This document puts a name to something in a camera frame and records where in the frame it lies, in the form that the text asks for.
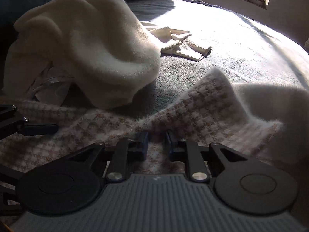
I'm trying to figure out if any pink houndstooth fuzzy sweater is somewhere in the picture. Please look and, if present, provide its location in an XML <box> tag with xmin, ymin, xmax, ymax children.
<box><xmin>0</xmin><ymin>67</ymin><xmax>309</xmax><ymax>225</ymax></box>

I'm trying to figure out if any cream fleece garment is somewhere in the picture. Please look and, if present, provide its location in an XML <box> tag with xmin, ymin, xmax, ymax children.
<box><xmin>3</xmin><ymin>0</ymin><xmax>161</xmax><ymax>109</ymax></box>

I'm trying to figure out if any grey fleece bed blanket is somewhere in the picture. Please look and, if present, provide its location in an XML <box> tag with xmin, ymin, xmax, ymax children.
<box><xmin>116</xmin><ymin>0</ymin><xmax>308</xmax><ymax>118</ymax></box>

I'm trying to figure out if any cream thin strappy garment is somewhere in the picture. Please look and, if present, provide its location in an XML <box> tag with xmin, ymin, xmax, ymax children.
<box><xmin>141</xmin><ymin>21</ymin><xmax>212</xmax><ymax>62</ymax></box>

